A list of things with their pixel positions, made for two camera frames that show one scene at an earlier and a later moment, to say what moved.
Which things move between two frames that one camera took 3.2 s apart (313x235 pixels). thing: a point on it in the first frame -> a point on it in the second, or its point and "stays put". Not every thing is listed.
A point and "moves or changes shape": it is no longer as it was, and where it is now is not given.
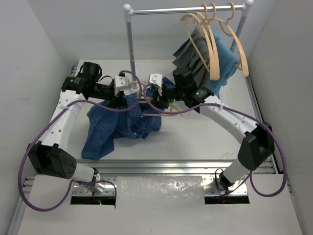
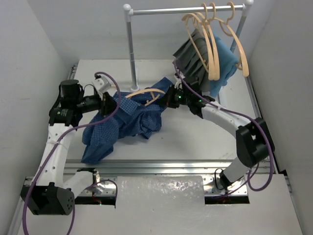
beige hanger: x=147 y=98 moves or changes shape
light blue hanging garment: x=228 y=60 stays put
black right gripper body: x=171 y=94 stays put
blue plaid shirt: x=127 y=117 stays put
